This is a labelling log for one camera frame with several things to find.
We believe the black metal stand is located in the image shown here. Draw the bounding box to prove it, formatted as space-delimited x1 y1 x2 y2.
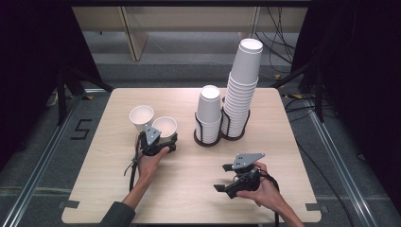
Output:
56 64 114 127
270 60 325 122

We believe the aluminium floor rail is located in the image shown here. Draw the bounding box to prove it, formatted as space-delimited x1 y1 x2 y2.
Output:
0 91 83 227
306 100 379 227

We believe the white paper cup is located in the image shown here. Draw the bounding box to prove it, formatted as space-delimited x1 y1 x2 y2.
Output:
129 104 155 134
151 115 178 142

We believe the white cord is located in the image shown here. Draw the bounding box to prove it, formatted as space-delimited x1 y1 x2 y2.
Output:
46 91 61 108

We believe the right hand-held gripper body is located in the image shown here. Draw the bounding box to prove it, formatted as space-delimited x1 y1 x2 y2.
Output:
225 153 266 200

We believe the short stack of paper cups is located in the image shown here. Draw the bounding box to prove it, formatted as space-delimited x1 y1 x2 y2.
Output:
195 84 222 145

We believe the left hand-held gripper cable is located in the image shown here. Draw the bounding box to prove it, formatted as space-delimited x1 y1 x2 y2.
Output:
123 135 143 193

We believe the tall stack of paper cups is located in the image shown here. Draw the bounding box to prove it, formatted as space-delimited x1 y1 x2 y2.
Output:
220 38 264 138

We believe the black curtain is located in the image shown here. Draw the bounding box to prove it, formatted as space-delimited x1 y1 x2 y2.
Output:
0 0 102 168
291 0 401 216

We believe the hand-held gripper cable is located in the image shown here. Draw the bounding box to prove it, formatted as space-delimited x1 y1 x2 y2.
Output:
123 135 143 193
258 171 282 227

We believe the black wire cup holder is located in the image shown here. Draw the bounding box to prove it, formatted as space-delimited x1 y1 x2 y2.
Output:
193 105 252 148

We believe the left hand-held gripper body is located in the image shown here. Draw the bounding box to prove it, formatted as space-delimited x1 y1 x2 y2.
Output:
139 124 176 157

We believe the beige wooden shelf unit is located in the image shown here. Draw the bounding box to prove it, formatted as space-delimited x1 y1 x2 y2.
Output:
72 7 308 62

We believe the person's right hand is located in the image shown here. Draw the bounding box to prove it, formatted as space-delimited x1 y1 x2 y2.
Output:
235 161 282 212

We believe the black floor cable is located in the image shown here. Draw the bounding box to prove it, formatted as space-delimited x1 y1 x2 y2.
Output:
283 96 356 227

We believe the black cable bundle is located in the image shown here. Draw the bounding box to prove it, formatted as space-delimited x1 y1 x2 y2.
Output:
254 7 297 75

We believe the right hand-held gripper cable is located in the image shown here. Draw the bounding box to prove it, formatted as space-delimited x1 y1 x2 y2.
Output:
258 171 282 227

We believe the grey tape piece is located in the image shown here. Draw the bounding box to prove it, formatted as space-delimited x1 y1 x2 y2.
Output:
305 202 329 212

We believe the person's left hand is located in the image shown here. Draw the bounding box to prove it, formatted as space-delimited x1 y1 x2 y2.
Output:
135 135 171 187

